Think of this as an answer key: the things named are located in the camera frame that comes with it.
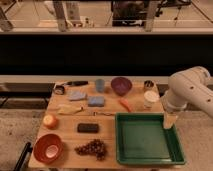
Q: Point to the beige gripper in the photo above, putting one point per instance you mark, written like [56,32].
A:
[169,120]

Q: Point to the dark red grape bunch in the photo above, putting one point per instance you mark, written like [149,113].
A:
[95,148]

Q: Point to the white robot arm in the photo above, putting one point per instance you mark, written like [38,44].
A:
[187,86]

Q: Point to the white paper cup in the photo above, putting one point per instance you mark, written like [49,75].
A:
[150,98]

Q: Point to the small metal cup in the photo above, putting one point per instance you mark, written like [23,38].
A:
[148,85]

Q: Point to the blue plastic cup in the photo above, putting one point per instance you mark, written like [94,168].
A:
[100,85]

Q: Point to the green plastic tray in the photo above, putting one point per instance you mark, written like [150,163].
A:
[141,139]

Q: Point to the orange carrot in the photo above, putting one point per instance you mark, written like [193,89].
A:
[125,104]

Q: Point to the purple bowl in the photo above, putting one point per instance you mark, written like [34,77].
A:
[121,85]

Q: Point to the metal fork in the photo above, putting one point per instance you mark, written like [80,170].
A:
[103,113]

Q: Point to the blue sponge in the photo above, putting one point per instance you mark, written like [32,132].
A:
[96,101]

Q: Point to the black rectangular block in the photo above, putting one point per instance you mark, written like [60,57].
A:
[87,128]

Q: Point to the light blue folded cloth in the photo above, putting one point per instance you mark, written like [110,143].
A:
[77,95]

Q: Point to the orange apple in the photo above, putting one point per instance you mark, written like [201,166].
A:
[50,121]

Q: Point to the orange bowl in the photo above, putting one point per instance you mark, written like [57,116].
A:
[48,148]

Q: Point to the black chair part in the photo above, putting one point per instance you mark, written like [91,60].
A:
[26,150]

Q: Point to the black handled tool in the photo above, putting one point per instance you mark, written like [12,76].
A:
[77,83]

